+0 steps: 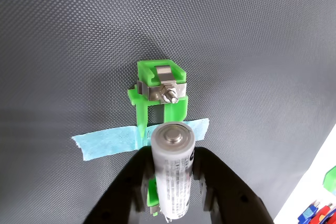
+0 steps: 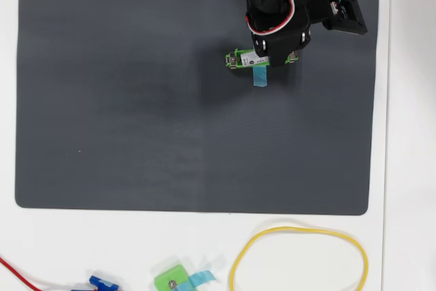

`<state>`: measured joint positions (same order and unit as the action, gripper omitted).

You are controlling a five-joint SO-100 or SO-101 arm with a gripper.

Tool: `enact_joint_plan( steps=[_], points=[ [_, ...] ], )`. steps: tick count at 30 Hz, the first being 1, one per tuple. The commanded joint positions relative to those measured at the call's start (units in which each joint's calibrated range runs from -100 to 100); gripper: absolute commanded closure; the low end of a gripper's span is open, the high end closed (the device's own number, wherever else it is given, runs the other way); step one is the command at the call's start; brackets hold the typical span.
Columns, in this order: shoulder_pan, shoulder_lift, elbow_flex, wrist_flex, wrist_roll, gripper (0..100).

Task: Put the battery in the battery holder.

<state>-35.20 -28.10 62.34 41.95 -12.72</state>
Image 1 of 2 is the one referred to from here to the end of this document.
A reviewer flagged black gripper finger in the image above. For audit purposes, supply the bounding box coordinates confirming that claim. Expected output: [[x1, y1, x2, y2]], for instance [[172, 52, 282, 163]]
[[192, 146, 275, 224], [82, 146, 156, 224]]

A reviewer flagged white AA battery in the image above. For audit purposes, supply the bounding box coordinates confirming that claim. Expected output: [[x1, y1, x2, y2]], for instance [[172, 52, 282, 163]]
[[150, 121, 196, 221]]

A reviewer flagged green battery holder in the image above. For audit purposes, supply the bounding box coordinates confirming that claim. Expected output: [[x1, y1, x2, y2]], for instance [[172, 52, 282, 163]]
[[128, 60, 190, 217]]

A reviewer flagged long blue masking tape strip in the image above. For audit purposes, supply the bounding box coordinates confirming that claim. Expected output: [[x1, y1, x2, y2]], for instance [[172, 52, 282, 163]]
[[71, 118, 211, 162]]

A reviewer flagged green printed block with screw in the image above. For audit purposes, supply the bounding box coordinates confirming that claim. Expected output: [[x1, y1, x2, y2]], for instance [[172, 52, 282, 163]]
[[322, 165, 336, 196]]

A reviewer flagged dark grey textured mat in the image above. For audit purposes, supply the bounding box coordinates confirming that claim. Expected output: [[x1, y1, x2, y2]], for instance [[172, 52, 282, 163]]
[[0, 0, 336, 224]]

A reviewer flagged blue wire connector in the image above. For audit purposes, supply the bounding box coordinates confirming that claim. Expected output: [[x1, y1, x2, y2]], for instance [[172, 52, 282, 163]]
[[297, 200, 321, 223]]

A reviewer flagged red wire connector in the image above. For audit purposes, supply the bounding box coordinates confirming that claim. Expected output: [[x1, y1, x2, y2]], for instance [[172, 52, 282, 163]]
[[312, 202, 336, 224]]

